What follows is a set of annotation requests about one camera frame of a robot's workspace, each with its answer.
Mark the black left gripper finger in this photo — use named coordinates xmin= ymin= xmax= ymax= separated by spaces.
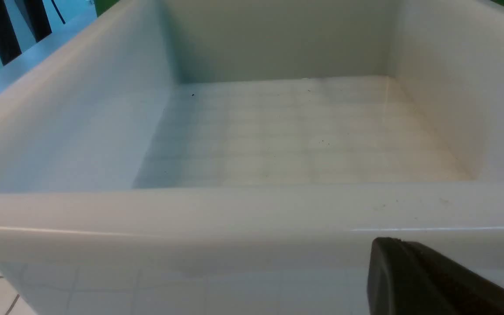
xmin=367 ymin=238 xmax=504 ymax=315

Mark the large white plastic tub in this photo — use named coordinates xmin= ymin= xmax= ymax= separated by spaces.
xmin=0 ymin=0 xmax=504 ymax=315

